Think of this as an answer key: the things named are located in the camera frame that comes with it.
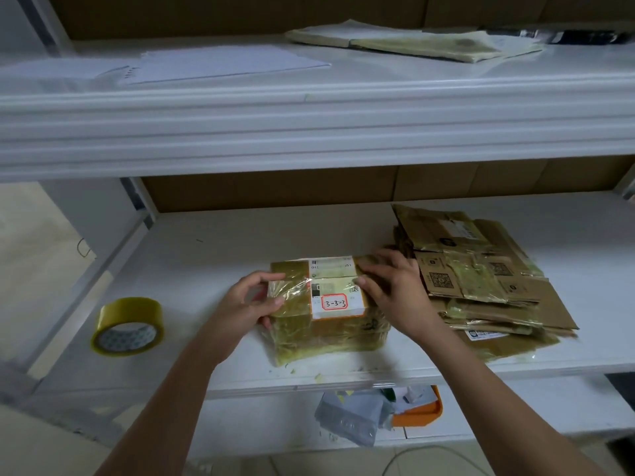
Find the labelled taped cardboard box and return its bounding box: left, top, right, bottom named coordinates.
left=259, top=255, right=394, bottom=366

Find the yellow tape roll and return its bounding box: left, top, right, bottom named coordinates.
left=90, top=296, right=167, bottom=357

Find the person's left hand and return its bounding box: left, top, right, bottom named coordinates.
left=197, top=269, right=289, bottom=366

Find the orange plastic object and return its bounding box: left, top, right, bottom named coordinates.
left=391, top=383, right=446, bottom=429

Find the stack of cardboard boxes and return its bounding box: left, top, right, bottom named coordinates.
left=391, top=202, right=581, bottom=362

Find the white metal shelf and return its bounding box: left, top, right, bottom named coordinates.
left=0, top=0, right=635, bottom=462

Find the package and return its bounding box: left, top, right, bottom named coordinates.
left=284, top=19, right=546, bottom=64

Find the black handled tool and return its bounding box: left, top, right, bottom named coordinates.
left=548, top=28, right=632, bottom=46

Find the person's left forearm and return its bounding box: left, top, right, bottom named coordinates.
left=94, top=337, right=226, bottom=476

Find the white paper sheet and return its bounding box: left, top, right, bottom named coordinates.
left=0, top=55, right=136, bottom=81
left=118, top=43, right=333, bottom=88

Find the person's right forearm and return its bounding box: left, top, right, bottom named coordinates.
left=413, top=322, right=589, bottom=476

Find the person's right hand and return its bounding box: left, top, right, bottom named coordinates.
left=352, top=247, right=444, bottom=344

